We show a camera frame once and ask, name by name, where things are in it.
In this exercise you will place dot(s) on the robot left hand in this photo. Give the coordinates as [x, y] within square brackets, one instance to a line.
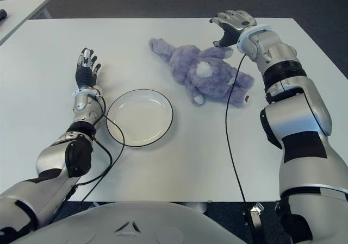
[85, 75]

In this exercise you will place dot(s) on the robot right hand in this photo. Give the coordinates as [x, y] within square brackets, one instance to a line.
[236, 24]

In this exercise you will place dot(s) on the purple plush bunny doll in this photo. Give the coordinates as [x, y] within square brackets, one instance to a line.
[206, 78]

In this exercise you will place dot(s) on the robot right arm silver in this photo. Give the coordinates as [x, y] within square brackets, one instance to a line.
[299, 119]

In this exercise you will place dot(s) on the robot left arm silver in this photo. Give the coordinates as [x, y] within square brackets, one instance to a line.
[53, 162]

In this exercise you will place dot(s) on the white plate black rim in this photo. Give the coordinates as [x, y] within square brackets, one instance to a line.
[139, 118]

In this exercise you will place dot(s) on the white side table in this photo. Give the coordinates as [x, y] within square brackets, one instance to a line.
[20, 13]

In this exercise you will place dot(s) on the black handheld controller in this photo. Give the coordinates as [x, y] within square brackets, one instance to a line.
[2, 14]

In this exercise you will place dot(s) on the grey robot torso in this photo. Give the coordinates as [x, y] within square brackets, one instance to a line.
[130, 222]

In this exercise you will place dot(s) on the metal table clamp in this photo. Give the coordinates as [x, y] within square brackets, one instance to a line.
[257, 214]

